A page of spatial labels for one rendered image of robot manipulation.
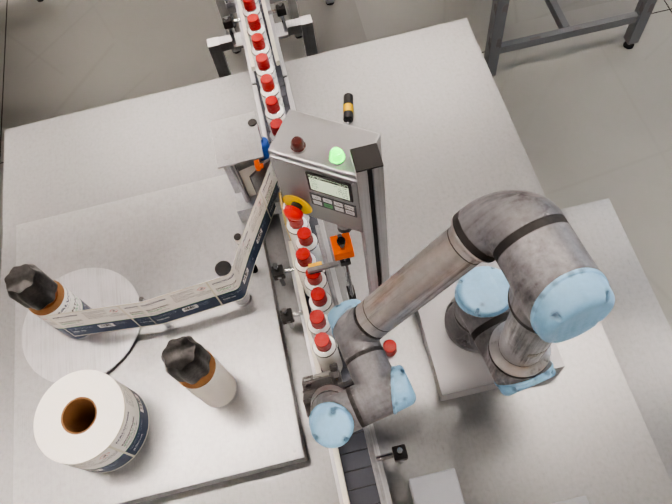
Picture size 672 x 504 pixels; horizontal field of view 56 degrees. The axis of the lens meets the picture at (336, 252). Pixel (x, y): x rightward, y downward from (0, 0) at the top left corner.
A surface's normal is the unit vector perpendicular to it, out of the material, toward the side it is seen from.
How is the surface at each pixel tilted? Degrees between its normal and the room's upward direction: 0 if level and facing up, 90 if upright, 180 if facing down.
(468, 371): 3
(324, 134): 0
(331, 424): 30
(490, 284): 7
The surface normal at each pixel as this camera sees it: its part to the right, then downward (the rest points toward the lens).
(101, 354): -0.10, -0.43
